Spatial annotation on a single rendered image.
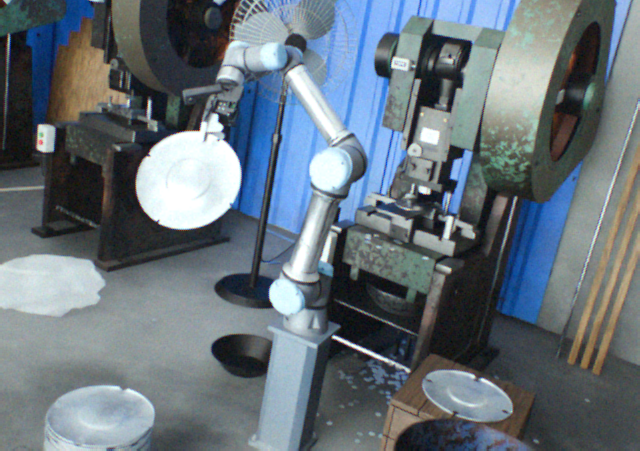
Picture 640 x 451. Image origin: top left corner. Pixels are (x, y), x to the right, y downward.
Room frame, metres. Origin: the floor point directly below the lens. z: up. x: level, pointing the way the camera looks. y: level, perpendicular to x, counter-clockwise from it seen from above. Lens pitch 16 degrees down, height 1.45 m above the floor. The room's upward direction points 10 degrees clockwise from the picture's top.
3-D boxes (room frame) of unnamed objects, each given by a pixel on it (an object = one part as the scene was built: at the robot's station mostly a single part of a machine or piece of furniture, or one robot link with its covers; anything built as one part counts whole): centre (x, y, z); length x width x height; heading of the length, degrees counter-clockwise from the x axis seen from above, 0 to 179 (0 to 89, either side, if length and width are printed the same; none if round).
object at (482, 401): (1.99, -0.58, 0.35); 0.29 x 0.29 x 0.01
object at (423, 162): (2.70, -0.39, 1.04); 0.17 x 0.15 x 0.30; 150
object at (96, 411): (1.70, 0.51, 0.25); 0.29 x 0.29 x 0.01
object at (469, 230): (2.65, -0.56, 0.76); 0.17 x 0.06 x 0.10; 60
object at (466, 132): (2.86, -0.48, 0.83); 0.79 x 0.43 x 1.34; 150
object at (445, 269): (2.72, -0.71, 0.45); 0.92 x 0.12 x 0.90; 150
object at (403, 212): (2.58, -0.32, 0.72); 0.25 x 0.14 x 0.14; 150
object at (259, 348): (2.53, 0.19, 0.04); 0.30 x 0.30 x 0.07
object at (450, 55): (2.73, -0.41, 1.27); 0.21 x 0.12 x 0.34; 150
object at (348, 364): (2.61, -0.34, 0.14); 0.59 x 0.10 x 0.05; 150
